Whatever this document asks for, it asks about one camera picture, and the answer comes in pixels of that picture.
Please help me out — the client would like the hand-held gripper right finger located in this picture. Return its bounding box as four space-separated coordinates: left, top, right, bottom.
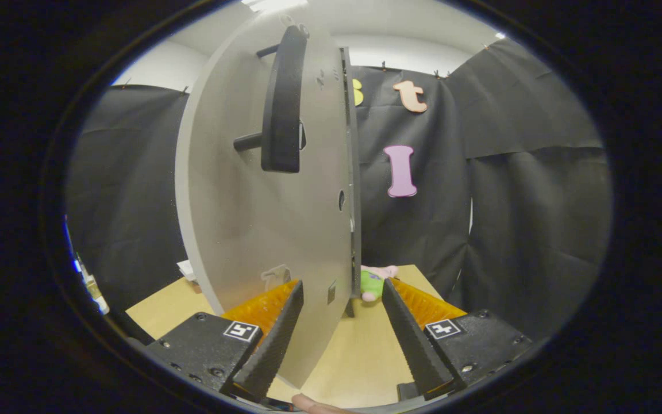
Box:
382 278 534 401

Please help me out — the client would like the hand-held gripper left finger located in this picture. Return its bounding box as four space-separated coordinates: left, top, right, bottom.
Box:
134 279 305 404

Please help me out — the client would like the light grey shoe cabinet door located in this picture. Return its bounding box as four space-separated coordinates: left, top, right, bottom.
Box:
175 9 360 389

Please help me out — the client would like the grey shoe cabinet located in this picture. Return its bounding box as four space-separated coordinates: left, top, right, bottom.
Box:
340 47 364 318

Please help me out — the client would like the black cabinet door handle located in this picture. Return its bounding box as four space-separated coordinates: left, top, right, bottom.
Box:
233 24 308 174

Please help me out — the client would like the pink and green plush toy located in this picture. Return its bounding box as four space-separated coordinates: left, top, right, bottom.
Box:
360 265 399 303

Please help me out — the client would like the black backdrop cloth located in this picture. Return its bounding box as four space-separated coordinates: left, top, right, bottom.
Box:
67 37 614 341

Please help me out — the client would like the pile of printed papers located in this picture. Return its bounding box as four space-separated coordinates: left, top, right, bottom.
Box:
72 253 111 316

